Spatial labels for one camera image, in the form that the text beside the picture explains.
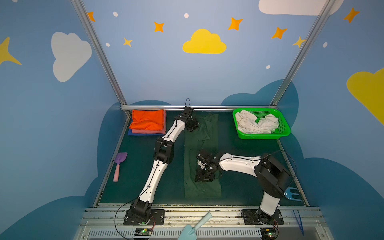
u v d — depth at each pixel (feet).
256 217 2.45
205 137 3.42
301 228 2.36
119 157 3.12
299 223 2.40
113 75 3.17
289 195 2.65
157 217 2.46
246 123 3.65
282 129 3.50
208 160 2.32
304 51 2.77
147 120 3.52
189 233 2.26
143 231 2.35
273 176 1.57
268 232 2.35
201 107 4.13
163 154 2.41
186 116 3.06
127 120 4.03
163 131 3.42
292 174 3.14
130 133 3.44
